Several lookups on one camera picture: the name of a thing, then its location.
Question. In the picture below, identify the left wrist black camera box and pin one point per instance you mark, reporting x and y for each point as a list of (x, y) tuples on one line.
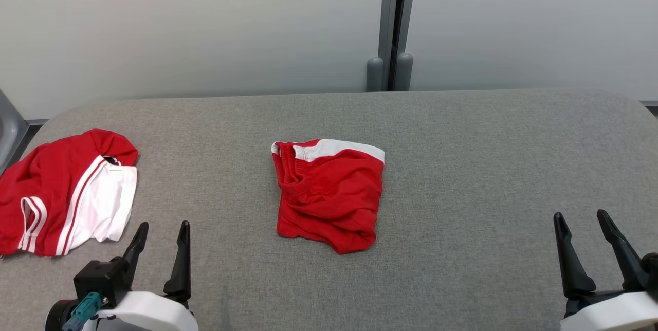
[(100, 279)]

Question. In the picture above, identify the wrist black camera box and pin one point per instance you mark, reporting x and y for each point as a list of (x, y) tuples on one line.
[(100, 279), (652, 274)]

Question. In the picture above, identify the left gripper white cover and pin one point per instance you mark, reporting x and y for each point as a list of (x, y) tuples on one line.
[(149, 313)]

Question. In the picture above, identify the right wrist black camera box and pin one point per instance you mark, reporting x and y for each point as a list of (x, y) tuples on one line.
[(652, 274)]

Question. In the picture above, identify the red shorts white trim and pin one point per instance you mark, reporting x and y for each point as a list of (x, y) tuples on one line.
[(329, 197)]

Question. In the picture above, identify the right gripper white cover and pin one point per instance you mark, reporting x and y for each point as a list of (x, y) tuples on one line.
[(611, 315)]

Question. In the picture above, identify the red white number t-shirt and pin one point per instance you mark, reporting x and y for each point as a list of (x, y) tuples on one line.
[(51, 177)]

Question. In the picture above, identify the grey partition post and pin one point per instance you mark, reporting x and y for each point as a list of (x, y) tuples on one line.
[(10, 130), (385, 12)]

